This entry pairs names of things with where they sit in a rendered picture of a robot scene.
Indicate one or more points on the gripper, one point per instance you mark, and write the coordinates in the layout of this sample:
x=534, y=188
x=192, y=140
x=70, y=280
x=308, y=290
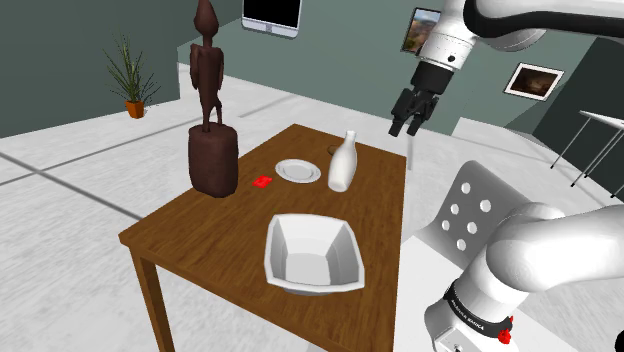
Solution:
x=425, y=84

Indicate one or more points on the white chair with holes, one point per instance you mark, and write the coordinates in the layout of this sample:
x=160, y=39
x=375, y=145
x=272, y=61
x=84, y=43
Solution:
x=468, y=209

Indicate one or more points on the small red flat card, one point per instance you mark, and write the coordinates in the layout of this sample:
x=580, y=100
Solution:
x=262, y=182

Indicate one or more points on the wall picture with white frame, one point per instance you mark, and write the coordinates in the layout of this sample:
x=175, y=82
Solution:
x=532, y=81

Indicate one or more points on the white round plate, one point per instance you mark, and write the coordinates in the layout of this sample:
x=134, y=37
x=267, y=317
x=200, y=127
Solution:
x=298, y=171

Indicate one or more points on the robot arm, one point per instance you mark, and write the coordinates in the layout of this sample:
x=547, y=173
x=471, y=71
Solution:
x=536, y=253

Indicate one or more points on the brown wooden table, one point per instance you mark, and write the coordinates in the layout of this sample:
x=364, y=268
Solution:
x=224, y=239

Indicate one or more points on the dark brown wooden figure statue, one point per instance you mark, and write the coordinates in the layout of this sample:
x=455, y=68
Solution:
x=212, y=161

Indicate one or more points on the white table with thin legs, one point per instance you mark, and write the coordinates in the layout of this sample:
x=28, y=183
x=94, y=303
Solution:
x=597, y=141

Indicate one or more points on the potted plant in orange pot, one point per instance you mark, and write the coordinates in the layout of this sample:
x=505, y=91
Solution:
x=129, y=83

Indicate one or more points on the white square bowl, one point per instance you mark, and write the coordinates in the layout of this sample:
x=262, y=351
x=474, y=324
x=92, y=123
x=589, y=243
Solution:
x=312, y=263

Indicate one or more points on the wall screen with white frame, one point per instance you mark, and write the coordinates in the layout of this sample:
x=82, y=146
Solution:
x=271, y=17

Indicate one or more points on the white bottle vase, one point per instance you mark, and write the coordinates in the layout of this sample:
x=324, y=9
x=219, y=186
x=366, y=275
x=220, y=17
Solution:
x=342, y=166

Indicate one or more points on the wall picture with dark frame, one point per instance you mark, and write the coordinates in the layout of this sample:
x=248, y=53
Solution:
x=420, y=30

